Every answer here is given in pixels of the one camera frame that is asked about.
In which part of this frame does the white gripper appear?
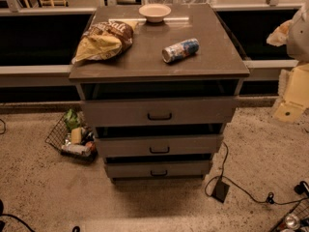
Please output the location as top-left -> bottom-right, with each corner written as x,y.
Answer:
267,20 -> 309,123

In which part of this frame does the yellow sponge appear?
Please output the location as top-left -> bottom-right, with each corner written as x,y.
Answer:
70,128 -> 82,144

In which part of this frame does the grey drawer cabinet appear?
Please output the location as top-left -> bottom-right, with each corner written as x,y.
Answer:
69,3 -> 251,185

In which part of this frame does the white bowl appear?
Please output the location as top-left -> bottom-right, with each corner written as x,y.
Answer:
139,4 -> 171,23

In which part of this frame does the silver can bottom right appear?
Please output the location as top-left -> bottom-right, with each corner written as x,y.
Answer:
284,214 -> 300,230

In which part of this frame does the green snack bag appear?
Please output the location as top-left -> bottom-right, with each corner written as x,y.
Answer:
64,109 -> 80,131

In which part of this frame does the silver can in basket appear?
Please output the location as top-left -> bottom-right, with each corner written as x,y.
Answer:
62,144 -> 91,157

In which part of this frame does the grey top drawer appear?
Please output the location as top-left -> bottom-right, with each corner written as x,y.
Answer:
80,97 -> 237,127

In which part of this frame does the black floor cable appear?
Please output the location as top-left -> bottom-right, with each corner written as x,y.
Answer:
204,141 -> 309,207

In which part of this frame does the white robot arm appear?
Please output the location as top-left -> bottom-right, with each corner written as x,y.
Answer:
267,4 -> 309,123

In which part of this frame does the wire basket bottom right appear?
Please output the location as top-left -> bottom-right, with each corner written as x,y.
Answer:
269,199 -> 309,232

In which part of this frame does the grey drawer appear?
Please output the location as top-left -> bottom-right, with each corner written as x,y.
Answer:
105,160 -> 212,179
80,97 -> 237,127
96,134 -> 223,158

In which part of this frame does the brown yellow chip bag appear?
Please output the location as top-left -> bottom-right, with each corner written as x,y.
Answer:
72,20 -> 138,63

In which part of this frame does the grey bottom drawer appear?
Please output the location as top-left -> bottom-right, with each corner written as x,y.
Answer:
105,160 -> 212,179

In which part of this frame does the blue white can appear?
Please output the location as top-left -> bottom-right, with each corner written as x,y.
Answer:
162,38 -> 200,63

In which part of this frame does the black cable bottom left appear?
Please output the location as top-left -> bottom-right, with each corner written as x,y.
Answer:
0,199 -> 81,232

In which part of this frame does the black wire basket left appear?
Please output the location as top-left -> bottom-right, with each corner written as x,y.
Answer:
45,115 -> 98,162

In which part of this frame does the black floor box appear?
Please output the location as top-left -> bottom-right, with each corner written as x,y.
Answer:
211,178 -> 230,203

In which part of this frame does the metal railing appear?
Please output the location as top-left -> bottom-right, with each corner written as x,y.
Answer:
0,0 -> 308,87

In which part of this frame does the grey middle drawer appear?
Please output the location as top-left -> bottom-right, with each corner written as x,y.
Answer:
96,134 -> 223,158

